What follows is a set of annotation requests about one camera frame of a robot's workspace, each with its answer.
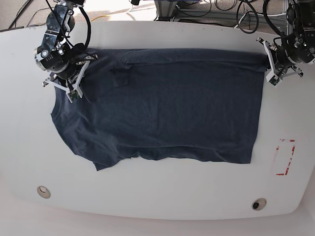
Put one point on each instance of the table grommet hole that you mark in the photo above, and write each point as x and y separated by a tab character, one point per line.
259	204
43	192

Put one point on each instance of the right table grommet hole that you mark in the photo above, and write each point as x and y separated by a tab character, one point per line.
259	204

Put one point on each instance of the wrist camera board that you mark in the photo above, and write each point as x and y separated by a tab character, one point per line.
74	95
274	80

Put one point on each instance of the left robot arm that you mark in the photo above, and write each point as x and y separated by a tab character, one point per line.
293	48

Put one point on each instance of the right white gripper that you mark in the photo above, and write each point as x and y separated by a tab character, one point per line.
70	76

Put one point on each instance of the red tape rectangle marking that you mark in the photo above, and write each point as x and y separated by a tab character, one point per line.
283	156

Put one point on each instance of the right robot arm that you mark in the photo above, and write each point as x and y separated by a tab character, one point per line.
66	62

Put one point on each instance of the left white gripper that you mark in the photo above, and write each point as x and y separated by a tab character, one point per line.
280	65

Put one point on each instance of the aluminium frame rail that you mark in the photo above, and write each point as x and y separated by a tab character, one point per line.
214	12

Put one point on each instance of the dark blue t-shirt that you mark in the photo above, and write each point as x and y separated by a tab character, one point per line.
201	104

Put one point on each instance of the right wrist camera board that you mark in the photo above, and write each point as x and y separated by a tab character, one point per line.
74	95

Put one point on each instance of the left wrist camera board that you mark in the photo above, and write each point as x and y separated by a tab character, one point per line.
274	80

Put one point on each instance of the left table grommet hole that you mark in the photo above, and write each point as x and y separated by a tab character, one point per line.
43	192

